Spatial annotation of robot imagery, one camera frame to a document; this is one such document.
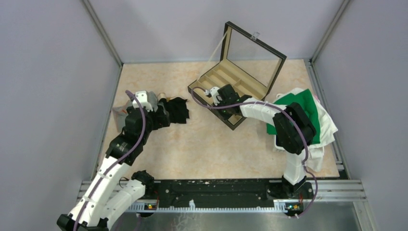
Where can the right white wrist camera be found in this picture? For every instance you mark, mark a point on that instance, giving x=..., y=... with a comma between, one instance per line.
x=213, y=93

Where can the green cloth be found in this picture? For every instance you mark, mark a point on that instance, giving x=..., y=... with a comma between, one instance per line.
x=292, y=128

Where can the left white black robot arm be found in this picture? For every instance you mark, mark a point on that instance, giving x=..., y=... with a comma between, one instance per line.
x=98, y=209

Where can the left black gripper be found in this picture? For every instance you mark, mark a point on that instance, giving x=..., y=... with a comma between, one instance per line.
x=160, y=121

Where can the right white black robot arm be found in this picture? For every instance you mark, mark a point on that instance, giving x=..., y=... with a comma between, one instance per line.
x=294, y=175

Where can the black underwear with beige waistband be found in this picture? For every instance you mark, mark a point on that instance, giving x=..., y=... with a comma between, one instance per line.
x=176, y=106

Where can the white cloth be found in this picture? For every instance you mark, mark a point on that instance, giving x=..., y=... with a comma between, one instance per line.
x=320, y=118

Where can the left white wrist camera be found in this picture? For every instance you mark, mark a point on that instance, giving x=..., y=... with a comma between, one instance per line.
x=148, y=100

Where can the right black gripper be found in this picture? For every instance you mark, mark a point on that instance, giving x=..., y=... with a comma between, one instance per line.
x=226, y=115

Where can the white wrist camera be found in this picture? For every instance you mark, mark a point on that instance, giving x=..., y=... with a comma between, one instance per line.
x=148, y=100
x=213, y=93

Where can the grey striped underwear orange trim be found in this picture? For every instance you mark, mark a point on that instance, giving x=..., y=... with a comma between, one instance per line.
x=120, y=113

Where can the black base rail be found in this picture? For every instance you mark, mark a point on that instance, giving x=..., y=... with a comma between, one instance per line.
x=225, y=193

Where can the black leather compartment box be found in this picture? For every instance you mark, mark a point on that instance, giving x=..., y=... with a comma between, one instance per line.
x=242, y=60

